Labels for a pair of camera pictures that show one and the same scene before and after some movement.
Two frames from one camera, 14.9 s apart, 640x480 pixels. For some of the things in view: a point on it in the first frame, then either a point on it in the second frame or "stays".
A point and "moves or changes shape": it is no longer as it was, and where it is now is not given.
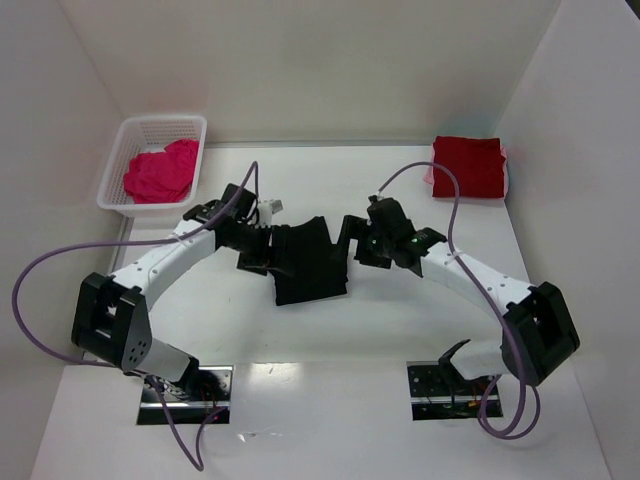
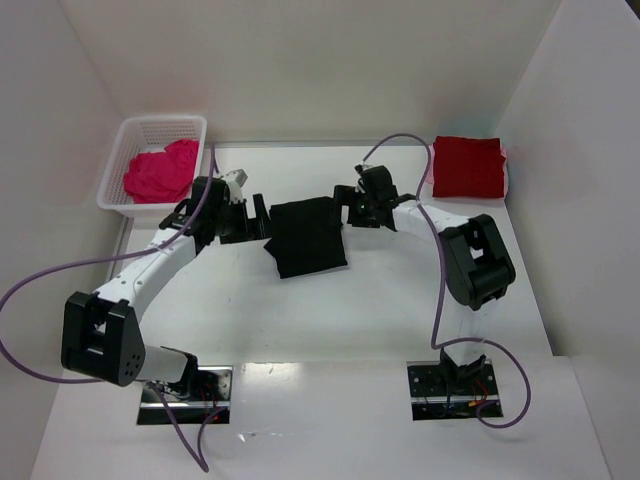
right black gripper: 360,239 → 357,208
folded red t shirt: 477,163 stays
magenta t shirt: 163,177 stays
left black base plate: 208,390 stays
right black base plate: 440,391 stays
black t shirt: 306,265 moves or changes shape
